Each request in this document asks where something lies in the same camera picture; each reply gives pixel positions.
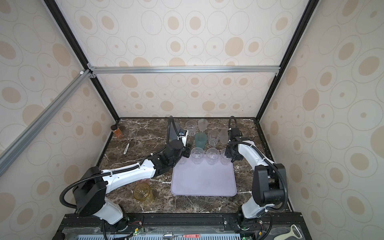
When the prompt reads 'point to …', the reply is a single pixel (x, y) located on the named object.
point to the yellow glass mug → (142, 192)
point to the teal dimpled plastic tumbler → (200, 138)
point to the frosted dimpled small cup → (202, 123)
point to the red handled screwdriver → (189, 235)
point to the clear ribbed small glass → (191, 125)
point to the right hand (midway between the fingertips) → (232, 154)
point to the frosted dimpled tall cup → (224, 136)
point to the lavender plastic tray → (189, 179)
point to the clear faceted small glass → (213, 136)
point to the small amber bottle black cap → (116, 131)
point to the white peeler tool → (291, 234)
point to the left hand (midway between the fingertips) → (193, 139)
